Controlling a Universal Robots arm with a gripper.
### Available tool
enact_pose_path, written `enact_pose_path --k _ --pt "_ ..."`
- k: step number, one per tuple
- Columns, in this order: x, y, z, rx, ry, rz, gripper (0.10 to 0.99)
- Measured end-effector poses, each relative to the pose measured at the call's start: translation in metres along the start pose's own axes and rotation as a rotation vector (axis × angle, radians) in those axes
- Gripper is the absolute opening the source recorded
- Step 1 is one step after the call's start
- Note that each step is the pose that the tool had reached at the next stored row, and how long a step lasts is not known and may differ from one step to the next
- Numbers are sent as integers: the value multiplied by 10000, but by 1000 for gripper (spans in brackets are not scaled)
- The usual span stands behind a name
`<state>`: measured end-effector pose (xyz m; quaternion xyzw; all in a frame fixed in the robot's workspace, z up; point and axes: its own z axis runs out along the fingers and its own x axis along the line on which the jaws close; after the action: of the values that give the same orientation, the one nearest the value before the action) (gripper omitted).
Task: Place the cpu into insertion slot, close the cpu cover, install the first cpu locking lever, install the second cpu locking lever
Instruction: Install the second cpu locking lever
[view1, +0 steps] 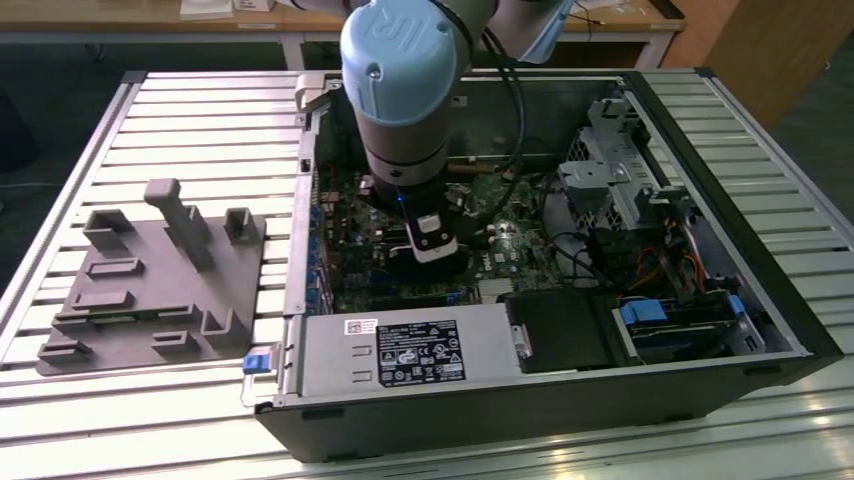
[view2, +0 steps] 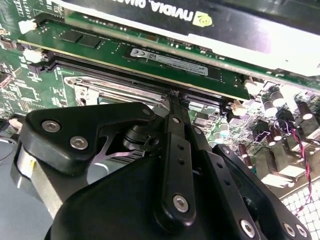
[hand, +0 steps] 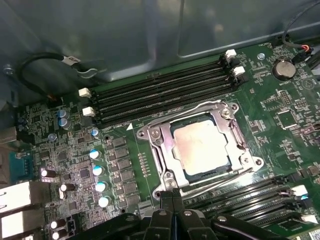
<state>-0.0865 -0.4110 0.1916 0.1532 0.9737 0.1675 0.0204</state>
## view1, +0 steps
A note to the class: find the blue case latch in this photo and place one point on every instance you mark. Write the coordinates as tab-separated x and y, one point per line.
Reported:
259	362

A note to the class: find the blue drive bay clip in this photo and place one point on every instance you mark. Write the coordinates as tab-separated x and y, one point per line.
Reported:
735	306

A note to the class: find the black drive bay cover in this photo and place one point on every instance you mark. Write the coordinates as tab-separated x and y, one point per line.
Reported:
567	330

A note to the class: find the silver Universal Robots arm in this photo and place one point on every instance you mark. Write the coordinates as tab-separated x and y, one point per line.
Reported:
400	75

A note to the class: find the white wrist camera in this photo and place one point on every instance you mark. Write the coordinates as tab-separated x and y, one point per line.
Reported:
432	237

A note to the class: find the silver power supply unit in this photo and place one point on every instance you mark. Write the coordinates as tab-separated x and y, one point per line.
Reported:
334	350

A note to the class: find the wooden desk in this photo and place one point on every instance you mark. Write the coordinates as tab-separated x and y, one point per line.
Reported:
100	20

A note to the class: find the small silver heatsink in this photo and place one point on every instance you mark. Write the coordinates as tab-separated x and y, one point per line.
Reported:
496	290

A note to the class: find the green motherboard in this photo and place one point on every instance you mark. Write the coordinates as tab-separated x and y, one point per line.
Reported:
520	240

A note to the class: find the grey parts rack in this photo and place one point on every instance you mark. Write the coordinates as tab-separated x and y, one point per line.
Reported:
160	280

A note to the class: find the black open PC case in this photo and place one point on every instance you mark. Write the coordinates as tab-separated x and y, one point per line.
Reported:
534	420

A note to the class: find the wooden cabinet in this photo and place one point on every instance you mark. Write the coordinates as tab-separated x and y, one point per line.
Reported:
781	55

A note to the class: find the silver metal drive cage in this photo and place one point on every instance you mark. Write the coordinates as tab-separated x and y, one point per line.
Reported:
601	190

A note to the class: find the hard disk in blue carrier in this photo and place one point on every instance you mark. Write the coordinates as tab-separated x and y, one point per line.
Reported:
643	312

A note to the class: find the small white box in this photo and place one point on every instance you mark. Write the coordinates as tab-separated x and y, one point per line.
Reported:
255	5

